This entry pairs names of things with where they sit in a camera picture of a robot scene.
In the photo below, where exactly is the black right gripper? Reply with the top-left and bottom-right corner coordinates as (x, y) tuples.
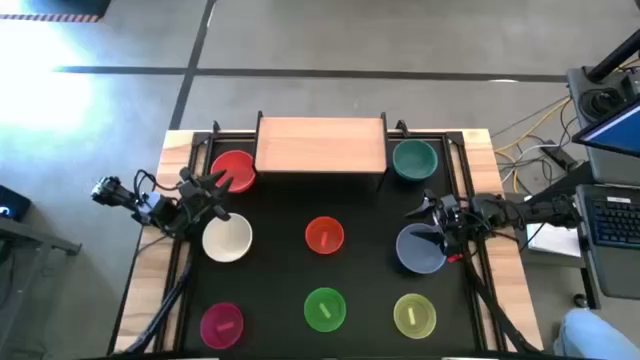
(404, 189), (474, 257)

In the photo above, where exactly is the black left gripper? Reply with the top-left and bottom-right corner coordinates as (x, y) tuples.
(168, 167), (235, 236)

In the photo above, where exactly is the large white bowl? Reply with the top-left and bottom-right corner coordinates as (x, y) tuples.
(201, 212), (254, 264)

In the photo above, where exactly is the small orange translucent bowl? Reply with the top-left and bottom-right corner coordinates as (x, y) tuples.
(304, 215), (346, 256)

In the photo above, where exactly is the large blue-grey bowl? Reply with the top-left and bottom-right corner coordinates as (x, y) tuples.
(395, 222), (448, 276)

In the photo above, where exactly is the large red bowl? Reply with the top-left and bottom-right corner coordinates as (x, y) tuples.
(210, 149), (258, 195)

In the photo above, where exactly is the large dark green bowl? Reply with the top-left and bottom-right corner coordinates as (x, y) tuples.
(392, 138), (440, 182)

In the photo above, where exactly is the black table mat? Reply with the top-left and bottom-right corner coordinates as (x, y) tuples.
(180, 138), (482, 354)

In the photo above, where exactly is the small yellow translucent bowl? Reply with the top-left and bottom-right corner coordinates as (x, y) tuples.
(392, 292), (438, 341)

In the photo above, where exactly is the white paper sheet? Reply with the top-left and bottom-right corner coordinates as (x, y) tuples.
(525, 221), (582, 259)

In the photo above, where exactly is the small pink translucent bowl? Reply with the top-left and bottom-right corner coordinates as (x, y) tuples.
(199, 301), (246, 351)

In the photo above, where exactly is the small green translucent bowl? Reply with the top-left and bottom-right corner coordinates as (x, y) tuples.
(303, 286), (348, 334)

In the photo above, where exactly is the black power strip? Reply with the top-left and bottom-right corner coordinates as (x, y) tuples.
(539, 141), (580, 172)

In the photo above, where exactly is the black keyboard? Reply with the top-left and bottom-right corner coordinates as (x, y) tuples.
(574, 183), (640, 251)

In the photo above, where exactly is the grey metal bench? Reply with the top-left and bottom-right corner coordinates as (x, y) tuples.
(0, 214), (83, 346)

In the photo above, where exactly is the laptop computer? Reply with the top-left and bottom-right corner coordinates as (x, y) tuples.
(566, 64), (640, 302)

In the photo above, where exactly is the blue and white cloth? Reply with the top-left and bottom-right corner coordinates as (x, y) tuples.
(553, 307), (640, 360)

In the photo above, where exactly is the computer monitor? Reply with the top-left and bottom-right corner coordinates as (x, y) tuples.
(571, 97), (640, 159)

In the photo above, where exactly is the dark blue box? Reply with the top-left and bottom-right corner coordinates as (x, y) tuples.
(0, 184), (33, 224)

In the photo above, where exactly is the black round cart fitting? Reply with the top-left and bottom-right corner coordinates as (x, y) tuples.
(579, 87), (627, 121)

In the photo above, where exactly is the black platform with hazard stripe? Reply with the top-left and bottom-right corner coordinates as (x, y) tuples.
(0, 0), (112, 24)

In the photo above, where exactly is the black pole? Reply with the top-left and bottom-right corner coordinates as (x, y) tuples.
(585, 29), (640, 84)

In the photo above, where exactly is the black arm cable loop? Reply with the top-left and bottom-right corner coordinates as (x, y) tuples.
(131, 168), (182, 202)

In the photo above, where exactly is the black diagonal frame strut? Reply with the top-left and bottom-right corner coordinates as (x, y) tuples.
(462, 247), (539, 355)
(122, 244), (196, 355)

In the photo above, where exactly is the white cable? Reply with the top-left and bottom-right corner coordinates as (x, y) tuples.
(499, 141), (557, 187)

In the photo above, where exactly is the yellow cable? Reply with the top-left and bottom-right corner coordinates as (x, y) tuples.
(493, 96), (572, 195)

